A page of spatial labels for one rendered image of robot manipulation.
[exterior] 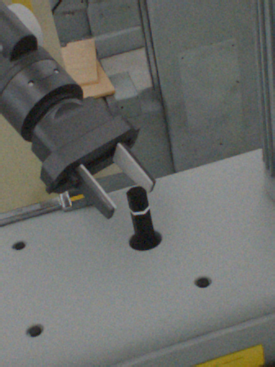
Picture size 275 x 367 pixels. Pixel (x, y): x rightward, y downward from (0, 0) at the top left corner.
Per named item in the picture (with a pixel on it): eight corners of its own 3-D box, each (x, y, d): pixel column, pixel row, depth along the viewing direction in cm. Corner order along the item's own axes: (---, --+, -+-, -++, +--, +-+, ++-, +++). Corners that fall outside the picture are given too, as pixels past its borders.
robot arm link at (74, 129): (130, 161, 81) (69, 97, 85) (146, 111, 74) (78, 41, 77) (47, 212, 75) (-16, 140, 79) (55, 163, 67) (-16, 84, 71)
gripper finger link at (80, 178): (112, 219, 72) (77, 179, 74) (118, 203, 70) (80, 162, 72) (101, 227, 72) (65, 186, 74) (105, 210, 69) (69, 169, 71)
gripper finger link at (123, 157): (152, 181, 72) (115, 142, 74) (146, 197, 75) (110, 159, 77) (163, 174, 73) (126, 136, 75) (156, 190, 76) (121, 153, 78)
